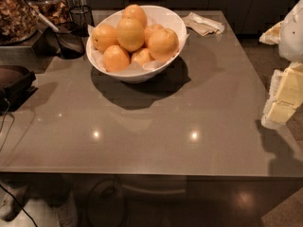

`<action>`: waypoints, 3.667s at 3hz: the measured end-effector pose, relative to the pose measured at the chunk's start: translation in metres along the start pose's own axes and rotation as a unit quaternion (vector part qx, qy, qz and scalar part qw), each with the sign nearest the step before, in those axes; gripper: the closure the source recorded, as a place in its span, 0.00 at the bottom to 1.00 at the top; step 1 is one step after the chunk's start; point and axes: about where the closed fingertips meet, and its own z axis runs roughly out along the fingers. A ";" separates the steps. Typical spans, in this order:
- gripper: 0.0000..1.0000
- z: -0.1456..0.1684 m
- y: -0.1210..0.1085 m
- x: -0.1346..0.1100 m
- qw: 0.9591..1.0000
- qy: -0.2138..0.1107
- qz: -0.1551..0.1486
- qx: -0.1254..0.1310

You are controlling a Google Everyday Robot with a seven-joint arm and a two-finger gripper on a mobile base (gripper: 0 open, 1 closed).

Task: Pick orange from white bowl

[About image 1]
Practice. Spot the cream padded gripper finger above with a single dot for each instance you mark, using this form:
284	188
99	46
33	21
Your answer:
285	96

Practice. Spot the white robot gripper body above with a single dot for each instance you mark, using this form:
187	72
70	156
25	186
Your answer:
292	37

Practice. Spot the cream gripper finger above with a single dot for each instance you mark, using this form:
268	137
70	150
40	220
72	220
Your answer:
271	36

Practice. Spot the white paper bowl liner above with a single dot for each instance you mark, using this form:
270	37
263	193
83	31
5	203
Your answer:
132	68

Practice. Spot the white ceramic bowl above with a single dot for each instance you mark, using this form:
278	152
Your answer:
135	75

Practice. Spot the small front centre orange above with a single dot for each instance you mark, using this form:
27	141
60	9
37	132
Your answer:
142	56

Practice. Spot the crumpled beige paper napkin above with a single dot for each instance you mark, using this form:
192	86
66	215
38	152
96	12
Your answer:
202	25

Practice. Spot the dark glass cup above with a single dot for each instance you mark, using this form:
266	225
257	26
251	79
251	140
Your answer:
69	41

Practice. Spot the metal tray stand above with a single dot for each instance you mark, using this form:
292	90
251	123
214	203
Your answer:
30	50

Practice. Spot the glass jar dried snacks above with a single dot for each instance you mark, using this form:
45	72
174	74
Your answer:
56	11

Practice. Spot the large glass snack jar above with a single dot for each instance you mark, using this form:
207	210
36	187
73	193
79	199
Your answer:
17	22

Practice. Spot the black device on left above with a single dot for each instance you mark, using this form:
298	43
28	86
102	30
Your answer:
15	86

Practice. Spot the black wire mesh cup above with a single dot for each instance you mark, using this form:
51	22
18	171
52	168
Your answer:
82	16

